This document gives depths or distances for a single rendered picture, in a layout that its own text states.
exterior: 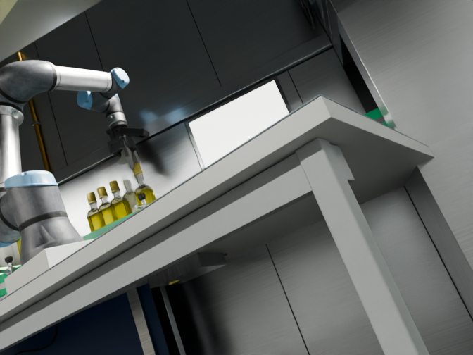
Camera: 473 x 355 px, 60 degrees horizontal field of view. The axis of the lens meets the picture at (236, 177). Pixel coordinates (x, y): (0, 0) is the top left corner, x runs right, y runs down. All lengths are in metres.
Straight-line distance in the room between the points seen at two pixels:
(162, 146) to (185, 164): 0.14
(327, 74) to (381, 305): 1.27
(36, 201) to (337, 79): 1.16
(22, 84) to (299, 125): 1.00
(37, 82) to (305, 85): 0.97
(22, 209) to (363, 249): 0.82
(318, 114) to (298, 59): 1.21
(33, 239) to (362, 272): 0.77
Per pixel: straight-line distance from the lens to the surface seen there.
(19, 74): 1.39
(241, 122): 1.69
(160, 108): 1.89
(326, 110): 0.53
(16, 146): 1.36
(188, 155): 1.73
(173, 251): 0.73
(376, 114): 1.45
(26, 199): 1.11
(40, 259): 1.01
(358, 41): 1.34
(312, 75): 1.72
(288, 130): 0.55
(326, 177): 0.56
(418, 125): 1.25
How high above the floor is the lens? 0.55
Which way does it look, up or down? 16 degrees up
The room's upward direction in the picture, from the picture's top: 21 degrees counter-clockwise
